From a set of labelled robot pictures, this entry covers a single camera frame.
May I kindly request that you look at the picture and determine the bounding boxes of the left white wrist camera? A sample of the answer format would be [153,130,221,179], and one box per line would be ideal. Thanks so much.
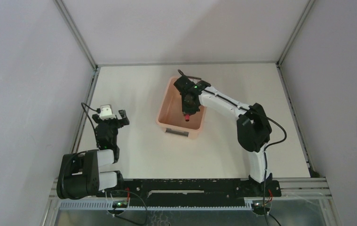
[99,105,116,120]

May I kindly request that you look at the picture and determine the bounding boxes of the left controller board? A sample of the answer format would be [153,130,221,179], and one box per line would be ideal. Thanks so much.
[112,201,128,209]

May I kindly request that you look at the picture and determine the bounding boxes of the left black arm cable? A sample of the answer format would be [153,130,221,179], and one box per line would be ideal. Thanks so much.
[81,102,101,141]

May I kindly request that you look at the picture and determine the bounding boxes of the aluminium frame profile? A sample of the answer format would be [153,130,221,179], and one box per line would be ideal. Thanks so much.
[53,0,335,226]

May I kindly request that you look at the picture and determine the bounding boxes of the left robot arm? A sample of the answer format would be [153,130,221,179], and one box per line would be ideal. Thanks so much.
[56,110,129,200]

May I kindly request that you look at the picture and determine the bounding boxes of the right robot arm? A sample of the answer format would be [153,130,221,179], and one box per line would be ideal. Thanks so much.
[174,74,287,184]

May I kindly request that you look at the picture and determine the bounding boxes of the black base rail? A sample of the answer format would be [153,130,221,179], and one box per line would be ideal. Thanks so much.
[113,178,282,208]

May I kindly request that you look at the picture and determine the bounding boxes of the pink plastic bin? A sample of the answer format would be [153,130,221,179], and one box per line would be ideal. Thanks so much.
[156,77,206,139]

